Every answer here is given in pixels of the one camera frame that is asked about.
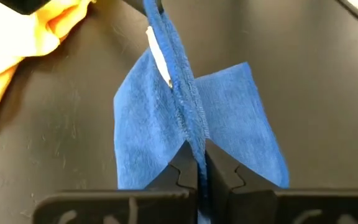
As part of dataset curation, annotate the blue microfiber towel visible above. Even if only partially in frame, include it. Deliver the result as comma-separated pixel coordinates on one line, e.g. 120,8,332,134
113,0,290,224

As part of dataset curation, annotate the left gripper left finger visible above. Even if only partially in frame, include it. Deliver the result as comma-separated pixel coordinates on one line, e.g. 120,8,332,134
32,139,198,224

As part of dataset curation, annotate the yellow microfiber towel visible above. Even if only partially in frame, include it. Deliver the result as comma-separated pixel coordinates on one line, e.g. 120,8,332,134
0,0,62,82

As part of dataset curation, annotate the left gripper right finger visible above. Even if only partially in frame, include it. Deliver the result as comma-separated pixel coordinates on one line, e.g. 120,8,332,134
205,139,358,224

